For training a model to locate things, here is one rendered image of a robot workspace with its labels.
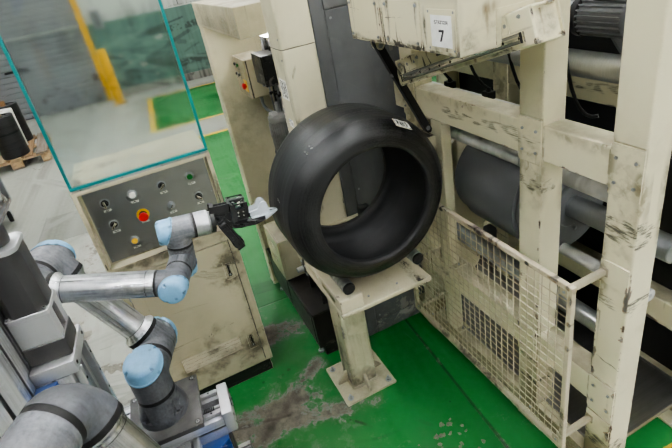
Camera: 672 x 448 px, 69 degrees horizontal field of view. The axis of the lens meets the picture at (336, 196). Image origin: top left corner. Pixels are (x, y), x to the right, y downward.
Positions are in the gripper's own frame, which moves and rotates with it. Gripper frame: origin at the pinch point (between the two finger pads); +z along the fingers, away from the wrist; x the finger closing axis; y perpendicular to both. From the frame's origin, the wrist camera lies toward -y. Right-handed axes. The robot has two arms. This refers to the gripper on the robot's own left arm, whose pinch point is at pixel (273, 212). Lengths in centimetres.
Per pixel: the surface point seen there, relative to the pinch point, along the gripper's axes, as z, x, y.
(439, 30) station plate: 42, -28, 53
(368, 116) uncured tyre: 31.5, -6.8, 27.4
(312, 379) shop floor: 22, 45, -121
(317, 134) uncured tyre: 15.7, -3.3, 23.6
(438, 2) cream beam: 41, -28, 60
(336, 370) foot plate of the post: 34, 42, -118
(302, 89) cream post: 23.1, 26.7, 31.2
